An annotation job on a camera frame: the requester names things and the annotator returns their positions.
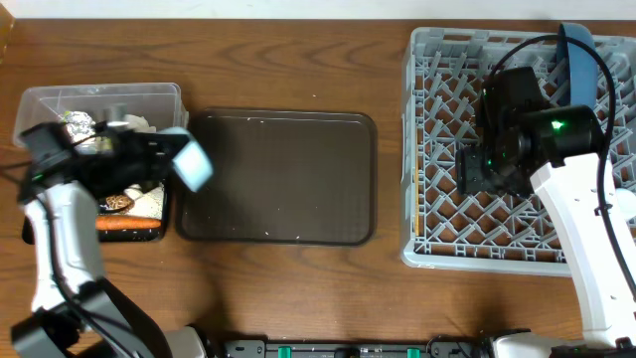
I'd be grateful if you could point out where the white tissue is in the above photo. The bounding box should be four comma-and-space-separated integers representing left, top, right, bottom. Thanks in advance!
123, 114, 156, 133

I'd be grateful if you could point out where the foil ball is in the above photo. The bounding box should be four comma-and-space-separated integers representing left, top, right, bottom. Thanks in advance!
61, 111, 95, 142

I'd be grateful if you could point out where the orange carrot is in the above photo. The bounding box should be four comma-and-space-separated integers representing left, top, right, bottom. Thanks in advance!
95, 215, 162, 231

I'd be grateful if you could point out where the light blue rice bowl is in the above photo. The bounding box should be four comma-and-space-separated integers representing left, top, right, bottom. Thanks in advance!
159, 127, 214, 192

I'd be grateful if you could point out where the dark blue plate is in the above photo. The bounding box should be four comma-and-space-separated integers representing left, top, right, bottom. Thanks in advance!
556, 23, 598, 108

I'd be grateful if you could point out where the wooden chopstick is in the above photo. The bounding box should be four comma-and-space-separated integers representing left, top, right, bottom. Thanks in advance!
412, 164, 420, 237

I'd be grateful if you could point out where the light blue cup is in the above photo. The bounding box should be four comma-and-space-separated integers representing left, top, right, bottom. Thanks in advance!
615, 188, 636, 221

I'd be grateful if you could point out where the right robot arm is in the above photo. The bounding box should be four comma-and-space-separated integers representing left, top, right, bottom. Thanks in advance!
455, 67, 635, 357

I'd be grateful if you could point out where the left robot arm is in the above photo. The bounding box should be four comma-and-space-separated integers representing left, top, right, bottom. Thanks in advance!
11, 122, 213, 358

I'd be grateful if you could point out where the brown food piece in bowl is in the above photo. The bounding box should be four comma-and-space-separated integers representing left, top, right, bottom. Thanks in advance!
100, 194, 134, 213

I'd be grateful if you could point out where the clear plastic bin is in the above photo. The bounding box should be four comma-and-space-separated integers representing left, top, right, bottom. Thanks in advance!
13, 83, 189, 154

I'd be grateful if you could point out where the black plastic tray bin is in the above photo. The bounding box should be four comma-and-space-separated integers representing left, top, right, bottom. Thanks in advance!
22, 181, 169, 246

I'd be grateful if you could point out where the dark brown serving tray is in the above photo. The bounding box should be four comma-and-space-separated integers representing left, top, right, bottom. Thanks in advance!
174, 107, 378, 247

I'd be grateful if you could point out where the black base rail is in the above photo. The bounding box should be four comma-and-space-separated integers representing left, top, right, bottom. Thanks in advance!
219, 338, 492, 358

